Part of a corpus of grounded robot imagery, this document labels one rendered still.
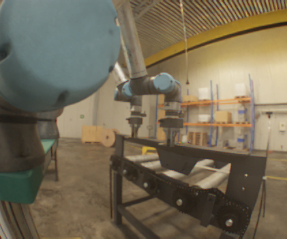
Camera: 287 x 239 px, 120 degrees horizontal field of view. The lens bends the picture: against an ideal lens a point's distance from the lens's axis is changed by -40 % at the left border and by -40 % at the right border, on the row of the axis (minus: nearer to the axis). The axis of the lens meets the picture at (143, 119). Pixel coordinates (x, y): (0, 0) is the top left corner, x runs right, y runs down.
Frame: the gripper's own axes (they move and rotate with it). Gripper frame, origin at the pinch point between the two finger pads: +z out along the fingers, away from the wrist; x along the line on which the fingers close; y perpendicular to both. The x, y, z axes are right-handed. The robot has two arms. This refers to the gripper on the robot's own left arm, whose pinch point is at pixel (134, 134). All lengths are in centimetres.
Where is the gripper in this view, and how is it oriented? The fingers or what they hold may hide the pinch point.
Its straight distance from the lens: 103.1
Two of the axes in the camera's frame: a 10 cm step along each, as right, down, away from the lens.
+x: 6.0, 0.0, -8.0
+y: -8.0, -0.7, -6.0
